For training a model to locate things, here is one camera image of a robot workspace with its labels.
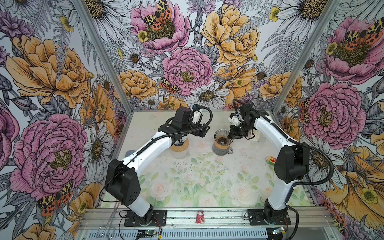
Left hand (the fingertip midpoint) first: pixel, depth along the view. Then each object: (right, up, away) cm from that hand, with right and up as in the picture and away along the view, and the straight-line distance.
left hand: (200, 128), depth 82 cm
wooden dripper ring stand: (-12, -12, +5) cm, 17 cm away
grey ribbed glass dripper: (+13, -5, +10) cm, 17 cm away
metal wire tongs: (-44, -46, -10) cm, 65 cm away
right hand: (+17, -7, +5) cm, 19 cm away
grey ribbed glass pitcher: (+14, -15, +13) cm, 25 cm away
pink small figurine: (0, -42, -11) cm, 43 cm away
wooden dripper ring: (+13, -11, +7) cm, 18 cm away
